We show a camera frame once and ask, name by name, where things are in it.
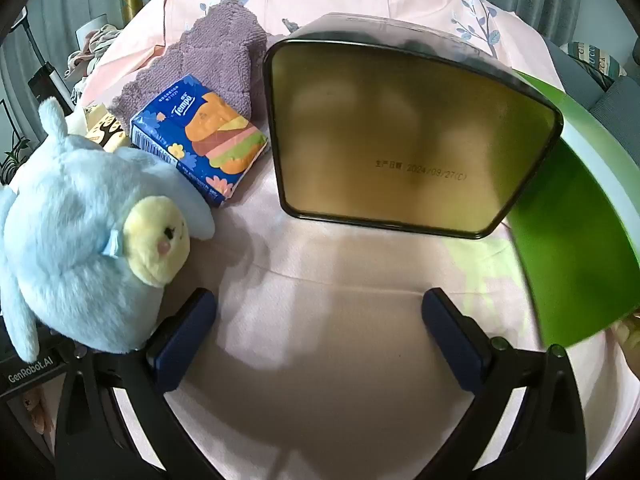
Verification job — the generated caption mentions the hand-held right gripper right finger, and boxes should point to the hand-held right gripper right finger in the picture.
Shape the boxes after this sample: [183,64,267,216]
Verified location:
[421,287,587,480]

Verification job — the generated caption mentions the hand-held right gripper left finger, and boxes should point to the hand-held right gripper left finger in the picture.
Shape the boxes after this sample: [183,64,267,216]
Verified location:
[55,287,221,480]

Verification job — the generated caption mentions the green cardboard box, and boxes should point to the green cardboard box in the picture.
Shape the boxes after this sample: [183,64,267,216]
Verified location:
[505,67,640,348]

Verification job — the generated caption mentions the light blue plush toy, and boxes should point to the light blue plush toy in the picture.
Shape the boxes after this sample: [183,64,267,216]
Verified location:
[0,96,217,363]

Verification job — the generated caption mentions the blue tissue pack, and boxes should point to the blue tissue pack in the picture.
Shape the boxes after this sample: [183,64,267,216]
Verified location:
[130,74,270,208]

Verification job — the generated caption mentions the purple fluffy towel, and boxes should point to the purple fluffy towel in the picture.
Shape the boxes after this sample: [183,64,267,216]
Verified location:
[109,2,271,121]

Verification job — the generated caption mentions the pink printed bed sheet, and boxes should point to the pink printed bed sheet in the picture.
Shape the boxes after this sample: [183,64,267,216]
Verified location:
[72,0,608,480]

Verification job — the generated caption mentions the black and gold tin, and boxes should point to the black and gold tin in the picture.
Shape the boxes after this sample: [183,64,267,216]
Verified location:
[262,12,565,240]

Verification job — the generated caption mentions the potted plant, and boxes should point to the potted plant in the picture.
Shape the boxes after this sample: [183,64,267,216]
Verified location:
[0,137,31,186]

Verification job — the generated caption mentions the yellow tree print tissue pack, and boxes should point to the yellow tree print tissue pack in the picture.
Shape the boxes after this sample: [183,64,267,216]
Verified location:
[82,102,132,153]

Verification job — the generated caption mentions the black floor stand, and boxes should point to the black floor stand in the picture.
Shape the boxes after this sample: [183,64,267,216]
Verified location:
[10,10,76,111]

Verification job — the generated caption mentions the grey blue sofa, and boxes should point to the grey blue sofa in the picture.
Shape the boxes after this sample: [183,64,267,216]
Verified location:
[542,35,640,126]

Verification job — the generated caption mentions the pile of clothes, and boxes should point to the pile of clothes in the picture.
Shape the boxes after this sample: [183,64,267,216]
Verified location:
[65,24,123,78]

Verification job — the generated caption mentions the striped pillow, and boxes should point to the striped pillow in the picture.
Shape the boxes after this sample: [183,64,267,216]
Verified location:
[567,41,628,92]

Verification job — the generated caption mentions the white lamp shade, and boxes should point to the white lamp shade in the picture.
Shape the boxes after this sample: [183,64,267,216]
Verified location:
[75,14,110,43]

